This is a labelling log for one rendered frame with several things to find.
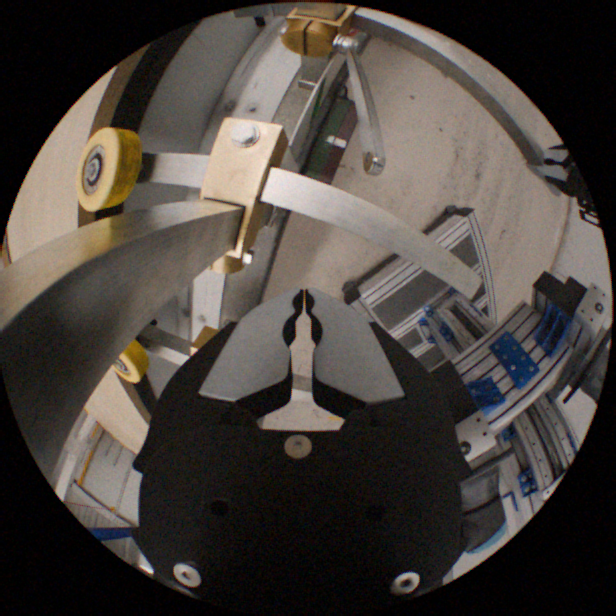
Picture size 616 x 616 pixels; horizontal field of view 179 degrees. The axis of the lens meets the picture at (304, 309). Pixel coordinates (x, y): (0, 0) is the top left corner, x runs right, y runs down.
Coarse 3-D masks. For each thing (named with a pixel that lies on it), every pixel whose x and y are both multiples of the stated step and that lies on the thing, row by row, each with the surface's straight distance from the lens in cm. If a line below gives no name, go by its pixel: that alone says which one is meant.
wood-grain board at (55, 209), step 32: (128, 64) 30; (96, 96) 29; (64, 128) 36; (96, 128) 27; (64, 160) 32; (32, 192) 49; (64, 192) 31; (32, 224) 50; (64, 224) 31; (128, 384) 45; (96, 416) 142; (128, 416) 66
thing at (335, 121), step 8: (344, 104) 37; (336, 112) 36; (344, 112) 36; (336, 120) 35; (328, 128) 34; (336, 128) 34; (328, 136) 34; (320, 144) 33; (328, 144) 33; (320, 152) 33; (312, 160) 33; (320, 160) 33; (312, 168) 32; (320, 168) 32; (312, 176) 32
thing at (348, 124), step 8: (352, 104) 37; (352, 112) 36; (344, 120) 35; (352, 120) 36; (344, 128) 35; (352, 128) 35; (344, 136) 34; (336, 144) 34; (344, 144) 34; (336, 152) 33; (328, 160) 33; (336, 160) 33; (328, 168) 32; (320, 176) 32; (328, 176) 32; (328, 184) 32
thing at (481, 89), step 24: (360, 24) 30; (384, 24) 29; (408, 24) 31; (408, 48) 30; (432, 48) 29; (456, 72) 31; (480, 72) 33; (480, 96) 32; (504, 96) 35; (504, 120) 34; (528, 144) 36
